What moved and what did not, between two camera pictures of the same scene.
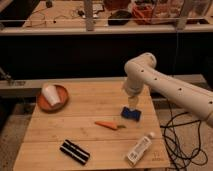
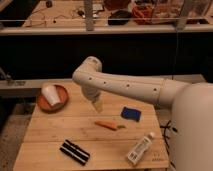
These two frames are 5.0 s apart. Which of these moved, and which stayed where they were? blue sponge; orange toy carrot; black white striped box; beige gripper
Moved: beige gripper
Stayed: orange toy carrot; black white striped box; blue sponge
